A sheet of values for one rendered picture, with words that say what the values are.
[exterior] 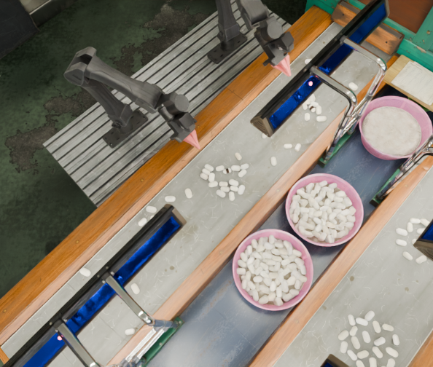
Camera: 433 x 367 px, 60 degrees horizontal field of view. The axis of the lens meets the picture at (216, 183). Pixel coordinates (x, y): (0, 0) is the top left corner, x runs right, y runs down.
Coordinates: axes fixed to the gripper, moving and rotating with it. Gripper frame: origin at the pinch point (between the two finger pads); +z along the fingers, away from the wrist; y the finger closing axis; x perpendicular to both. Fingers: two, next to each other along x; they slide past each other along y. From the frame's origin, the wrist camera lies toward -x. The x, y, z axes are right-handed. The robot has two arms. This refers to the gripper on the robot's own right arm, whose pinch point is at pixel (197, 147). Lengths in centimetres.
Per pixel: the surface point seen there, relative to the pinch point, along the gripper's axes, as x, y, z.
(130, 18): 155, 68, -58
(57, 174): 118, -45, -14
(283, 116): -34.1, 16.4, 1.5
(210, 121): 8.1, 13.0, -1.6
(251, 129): 1.2, 21.6, 10.5
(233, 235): -15.9, -15.0, 26.9
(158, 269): -6.5, -40.7, 19.4
